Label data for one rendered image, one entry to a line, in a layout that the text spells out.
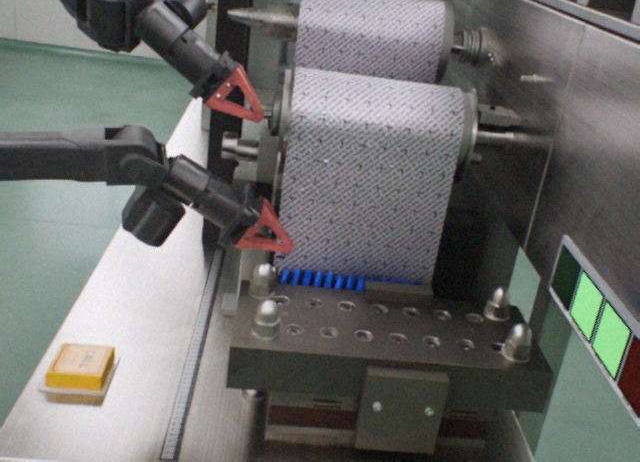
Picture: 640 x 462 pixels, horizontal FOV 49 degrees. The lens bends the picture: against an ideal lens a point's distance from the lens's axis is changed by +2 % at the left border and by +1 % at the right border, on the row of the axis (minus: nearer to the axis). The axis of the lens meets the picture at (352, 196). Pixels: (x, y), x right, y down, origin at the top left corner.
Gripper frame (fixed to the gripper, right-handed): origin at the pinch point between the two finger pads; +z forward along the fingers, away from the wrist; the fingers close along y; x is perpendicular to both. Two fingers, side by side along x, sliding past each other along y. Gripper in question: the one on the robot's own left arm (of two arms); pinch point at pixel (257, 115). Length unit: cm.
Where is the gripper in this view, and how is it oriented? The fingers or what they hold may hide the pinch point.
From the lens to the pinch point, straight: 102.0
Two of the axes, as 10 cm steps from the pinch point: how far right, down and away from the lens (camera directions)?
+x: 6.9, -7.1, -1.7
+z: 7.2, 6.4, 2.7
